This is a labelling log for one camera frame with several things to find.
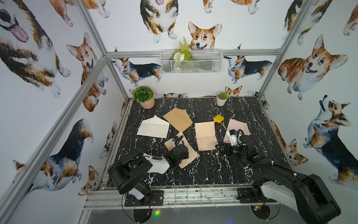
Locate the green plant pink pot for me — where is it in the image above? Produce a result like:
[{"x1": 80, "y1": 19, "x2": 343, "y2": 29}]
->
[{"x1": 132, "y1": 86, "x2": 155, "y2": 109}]

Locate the pink envelope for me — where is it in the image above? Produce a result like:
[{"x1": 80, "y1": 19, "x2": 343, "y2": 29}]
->
[{"x1": 224, "y1": 119, "x2": 251, "y2": 143}]

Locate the yellow toy shovel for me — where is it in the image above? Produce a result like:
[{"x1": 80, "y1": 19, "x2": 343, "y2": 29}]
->
[{"x1": 213, "y1": 115, "x2": 224, "y2": 123}]

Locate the white envelope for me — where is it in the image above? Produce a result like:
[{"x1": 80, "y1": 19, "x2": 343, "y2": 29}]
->
[{"x1": 137, "y1": 115, "x2": 170, "y2": 138}]

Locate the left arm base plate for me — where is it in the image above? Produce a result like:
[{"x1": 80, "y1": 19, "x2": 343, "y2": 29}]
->
[{"x1": 125, "y1": 189, "x2": 164, "y2": 207}]

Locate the fern and white flower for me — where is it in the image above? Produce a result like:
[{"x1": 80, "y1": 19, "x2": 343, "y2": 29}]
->
[{"x1": 171, "y1": 38, "x2": 193, "y2": 73}]

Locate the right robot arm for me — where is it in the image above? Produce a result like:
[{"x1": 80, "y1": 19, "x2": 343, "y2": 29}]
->
[{"x1": 215, "y1": 131, "x2": 341, "y2": 224}]

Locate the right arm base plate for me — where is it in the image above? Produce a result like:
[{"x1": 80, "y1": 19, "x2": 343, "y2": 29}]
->
[{"x1": 237, "y1": 187, "x2": 277, "y2": 203}]

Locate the white wire wall basket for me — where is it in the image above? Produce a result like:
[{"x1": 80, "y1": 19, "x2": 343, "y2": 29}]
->
[{"x1": 160, "y1": 49, "x2": 223, "y2": 74}]

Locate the small plant white pot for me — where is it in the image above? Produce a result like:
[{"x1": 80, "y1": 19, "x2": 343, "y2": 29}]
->
[{"x1": 216, "y1": 91, "x2": 228, "y2": 106}]

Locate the brown kraft envelope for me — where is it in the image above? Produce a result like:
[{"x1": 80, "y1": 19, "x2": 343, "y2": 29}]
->
[{"x1": 163, "y1": 108, "x2": 192, "y2": 132}]

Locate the cream letter paper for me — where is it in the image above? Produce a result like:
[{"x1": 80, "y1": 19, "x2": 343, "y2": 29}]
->
[{"x1": 195, "y1": 121, "x2": 218, "y2": 151}]

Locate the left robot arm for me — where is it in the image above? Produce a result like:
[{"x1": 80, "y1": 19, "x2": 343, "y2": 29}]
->
[{"x1": 108, "y1": 141, "x2": 189, "y2": 202}]

